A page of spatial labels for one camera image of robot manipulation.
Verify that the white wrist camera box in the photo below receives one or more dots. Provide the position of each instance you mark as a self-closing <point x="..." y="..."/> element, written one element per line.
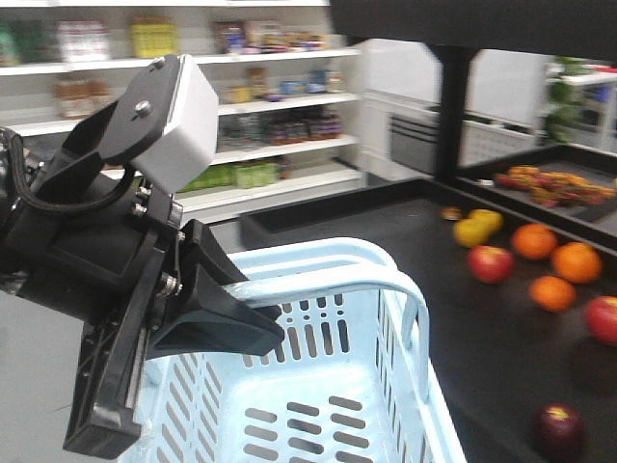
<point x="188" y="142"/>

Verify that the yellow apple rear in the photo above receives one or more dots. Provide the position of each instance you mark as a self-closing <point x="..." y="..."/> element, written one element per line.
<point x="493" y="220"/>

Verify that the light blue plastic basket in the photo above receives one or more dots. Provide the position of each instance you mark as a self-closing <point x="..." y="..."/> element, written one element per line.
<point x="351" y="382"/>

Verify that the yellow apple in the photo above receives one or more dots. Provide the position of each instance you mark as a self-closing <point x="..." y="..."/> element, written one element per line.
<point x="469" y="233"/>
<point x="493" y="220"/>

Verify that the orange fruit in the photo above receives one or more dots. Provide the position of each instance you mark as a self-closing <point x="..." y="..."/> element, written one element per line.
<point x="552" y="294"/>
<point x="534" y="241"/>
<point x="577" y="263"/>

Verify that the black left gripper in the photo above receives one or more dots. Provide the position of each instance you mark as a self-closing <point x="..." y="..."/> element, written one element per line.
<point x="70" y="237"/>

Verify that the orange fruit left rear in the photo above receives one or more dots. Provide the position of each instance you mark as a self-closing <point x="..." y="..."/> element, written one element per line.
<point x="577" y="263"/>

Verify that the orange fruit front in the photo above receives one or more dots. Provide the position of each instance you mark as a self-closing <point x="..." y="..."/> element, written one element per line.
<point x="552" y="294"/>

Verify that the yellow apple front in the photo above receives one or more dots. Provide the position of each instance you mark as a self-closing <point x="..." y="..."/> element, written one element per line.
<point x="469" y="233"/>

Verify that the white store shelving unit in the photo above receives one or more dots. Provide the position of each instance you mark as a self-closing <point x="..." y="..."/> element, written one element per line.
<point x="266" y="107"/>

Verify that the dark red apple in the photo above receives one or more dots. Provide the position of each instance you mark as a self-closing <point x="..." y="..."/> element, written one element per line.
<point x="558" y="432"/>

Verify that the pink red apple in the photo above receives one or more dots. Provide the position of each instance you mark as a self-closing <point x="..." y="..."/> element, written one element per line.
<point x="600" y="319"/>
<point x="490" y="265"/>

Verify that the cherry tomato pile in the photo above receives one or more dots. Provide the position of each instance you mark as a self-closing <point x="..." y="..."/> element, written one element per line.
<point x="554" y="188"/>

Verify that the orange fruit middle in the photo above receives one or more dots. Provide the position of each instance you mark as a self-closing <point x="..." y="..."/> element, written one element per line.
<point x="534" y="241"/>

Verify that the black wooden produce stand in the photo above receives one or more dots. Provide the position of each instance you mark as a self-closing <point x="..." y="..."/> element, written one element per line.
<point x="524" y="384"/>

